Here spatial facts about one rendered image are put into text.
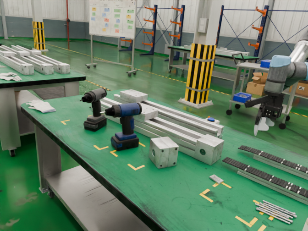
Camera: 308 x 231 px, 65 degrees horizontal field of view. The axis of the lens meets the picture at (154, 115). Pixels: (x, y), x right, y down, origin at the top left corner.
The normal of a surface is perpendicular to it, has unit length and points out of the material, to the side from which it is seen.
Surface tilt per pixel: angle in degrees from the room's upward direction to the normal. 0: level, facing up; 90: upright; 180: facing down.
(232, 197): 0
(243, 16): 90
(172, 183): 0
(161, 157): 90
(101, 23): 90
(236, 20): 90
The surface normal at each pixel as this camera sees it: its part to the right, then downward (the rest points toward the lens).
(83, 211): 0.08, -0.93
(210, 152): -0.65, 0.22
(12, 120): 0.68, 0.31
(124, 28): -0.44, 0.28
